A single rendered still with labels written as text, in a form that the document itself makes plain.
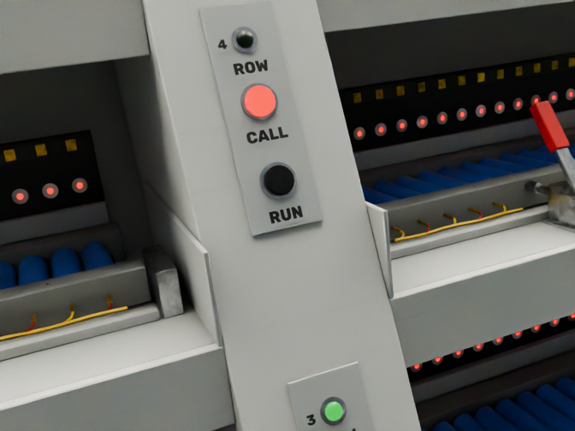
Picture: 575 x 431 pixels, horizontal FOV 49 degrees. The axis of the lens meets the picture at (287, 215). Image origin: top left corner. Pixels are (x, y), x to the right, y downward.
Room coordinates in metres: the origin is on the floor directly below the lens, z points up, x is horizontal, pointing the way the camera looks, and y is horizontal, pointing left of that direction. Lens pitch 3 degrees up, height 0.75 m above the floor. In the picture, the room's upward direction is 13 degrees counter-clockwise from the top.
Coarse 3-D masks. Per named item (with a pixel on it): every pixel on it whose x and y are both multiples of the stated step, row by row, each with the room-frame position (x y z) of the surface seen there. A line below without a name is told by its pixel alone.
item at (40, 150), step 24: (0, 144) 0.44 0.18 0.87; (24, 144) 0.44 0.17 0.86; (48, 144) 0.44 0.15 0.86; (72, 144) 0.45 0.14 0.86; (0, 168) 0.44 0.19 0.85; (24, 168) 0.45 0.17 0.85; (48, 168) 0.45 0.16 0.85; (72, 168) 0.46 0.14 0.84; (96, 168) 0.46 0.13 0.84; (0, 192) 0.44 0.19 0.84; (72, 192) 0.46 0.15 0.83; (96, 192) 0.47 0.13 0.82; (0, 216) 0.45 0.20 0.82
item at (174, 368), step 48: (0, 240) 0.45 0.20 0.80; (192, 240) 0.32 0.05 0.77; (192, 288) 0.36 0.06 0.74; (96, 336) 0.35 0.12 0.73; (144, 336) 0.34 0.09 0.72; (192, 336) 0.33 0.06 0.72; (0, 384) 0.31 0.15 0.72; (48, 384) 0.30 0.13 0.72; (96, 384) 0.30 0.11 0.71; (144, 384) 0.31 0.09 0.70; (192, 384) 0.32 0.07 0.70
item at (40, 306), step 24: (120, 264) 0.38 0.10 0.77; (144, 264) 0.38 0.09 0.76; (24, 288) 0.36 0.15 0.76; (48, 288) 0.36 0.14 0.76; (72, 288) 0.36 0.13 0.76; (96, 288) 0.36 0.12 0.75; (120, 288) 0.37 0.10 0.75; (144, 288) 0.38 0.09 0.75; (0, 312) 0.35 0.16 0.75; (24, 312) 0.35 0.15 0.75; (48, 312) 0.36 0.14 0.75; (72, 312) 0.35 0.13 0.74; (96, 312) 0.37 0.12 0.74; (0, 336) 0.35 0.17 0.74
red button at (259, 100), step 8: (256, 88) 0.33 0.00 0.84; (264, 88) 0.33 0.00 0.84; (248, 96) 0.33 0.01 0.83; (256, 96) 0.33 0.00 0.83; (264, 96) 0.33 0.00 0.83; (272, 96) 0.33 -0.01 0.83; (248, 104) 0.33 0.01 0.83; (256, 104) 0.33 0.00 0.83; (264, 104) 0.33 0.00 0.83; (272, 104) 0.33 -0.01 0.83; (256, 112) 0.33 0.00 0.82; (264, 112) 0.33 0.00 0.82
